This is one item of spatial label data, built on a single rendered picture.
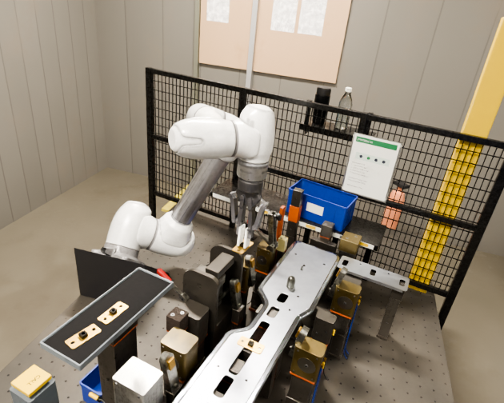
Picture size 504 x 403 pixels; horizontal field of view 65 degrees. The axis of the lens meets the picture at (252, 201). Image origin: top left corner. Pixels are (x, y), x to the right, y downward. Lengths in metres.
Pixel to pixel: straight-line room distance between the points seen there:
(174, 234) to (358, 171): 0.94
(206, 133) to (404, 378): 1.26
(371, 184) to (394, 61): 1.89
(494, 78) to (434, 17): 1.89
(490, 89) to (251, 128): 1.13
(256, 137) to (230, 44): 2.88
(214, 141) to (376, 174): 1.12
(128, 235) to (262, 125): 0.96
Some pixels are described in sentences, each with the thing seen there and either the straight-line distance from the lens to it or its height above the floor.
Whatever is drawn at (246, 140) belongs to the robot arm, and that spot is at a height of 1.64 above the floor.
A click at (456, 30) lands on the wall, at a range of 3.76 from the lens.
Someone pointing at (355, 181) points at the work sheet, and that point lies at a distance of 2.03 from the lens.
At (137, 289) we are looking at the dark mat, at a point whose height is 1.16.
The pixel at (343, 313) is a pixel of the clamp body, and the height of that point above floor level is 0.94.
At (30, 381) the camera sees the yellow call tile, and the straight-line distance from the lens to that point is 1.11.
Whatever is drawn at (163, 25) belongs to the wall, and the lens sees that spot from 4.21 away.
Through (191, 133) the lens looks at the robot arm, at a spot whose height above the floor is 1.66.
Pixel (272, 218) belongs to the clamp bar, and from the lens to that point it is 1.59.
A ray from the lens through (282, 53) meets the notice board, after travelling 3.80.
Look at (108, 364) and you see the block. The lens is 1.32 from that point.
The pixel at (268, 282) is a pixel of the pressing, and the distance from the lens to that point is 1.57.
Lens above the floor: 1.99
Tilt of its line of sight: 28 degrees down
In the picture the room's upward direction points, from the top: 6 degrees clockwise
